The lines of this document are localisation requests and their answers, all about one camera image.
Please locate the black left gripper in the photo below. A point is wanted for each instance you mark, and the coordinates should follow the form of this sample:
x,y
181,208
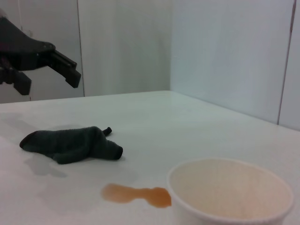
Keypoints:
x,y
16,51

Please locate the dark blue rag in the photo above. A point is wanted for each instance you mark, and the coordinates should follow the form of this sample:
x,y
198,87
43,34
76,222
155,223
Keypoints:
x,y
70,147

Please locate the orange-brown liquid stain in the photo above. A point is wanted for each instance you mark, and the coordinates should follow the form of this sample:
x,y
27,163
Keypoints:
x,y
131,194

